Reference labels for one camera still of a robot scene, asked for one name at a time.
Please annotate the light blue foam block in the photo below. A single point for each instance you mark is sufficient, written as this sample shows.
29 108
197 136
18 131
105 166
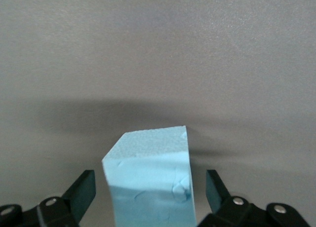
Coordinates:
148 182

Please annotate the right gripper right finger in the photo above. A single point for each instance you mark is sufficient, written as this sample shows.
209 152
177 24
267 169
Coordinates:
214 190

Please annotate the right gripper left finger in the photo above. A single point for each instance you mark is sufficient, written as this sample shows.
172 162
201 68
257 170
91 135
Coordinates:
81 192

